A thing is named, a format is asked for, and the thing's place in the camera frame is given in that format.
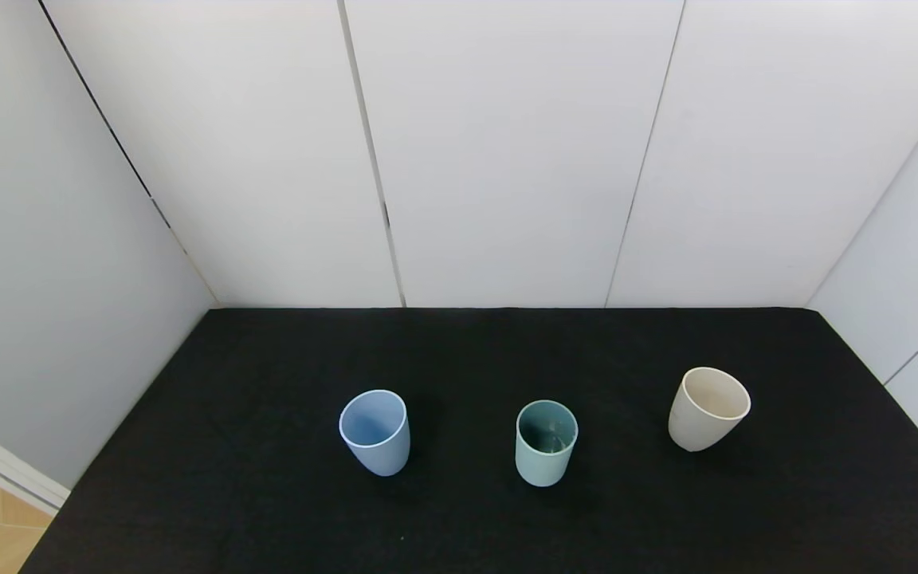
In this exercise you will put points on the teal green plastic cup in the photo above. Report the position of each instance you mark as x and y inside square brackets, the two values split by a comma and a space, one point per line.
[543, 470]

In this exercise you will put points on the beige plastic cup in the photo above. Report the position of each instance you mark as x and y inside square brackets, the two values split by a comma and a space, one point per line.
[694, 430]

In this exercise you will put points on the white floor rail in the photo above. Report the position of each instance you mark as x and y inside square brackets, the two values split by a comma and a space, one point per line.
[5, 470]

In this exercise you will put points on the black table cloth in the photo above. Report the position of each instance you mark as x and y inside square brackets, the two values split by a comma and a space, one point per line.
[268, 478]

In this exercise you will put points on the light blue plastic cup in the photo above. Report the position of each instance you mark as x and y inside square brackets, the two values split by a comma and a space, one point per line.
[379, 454]

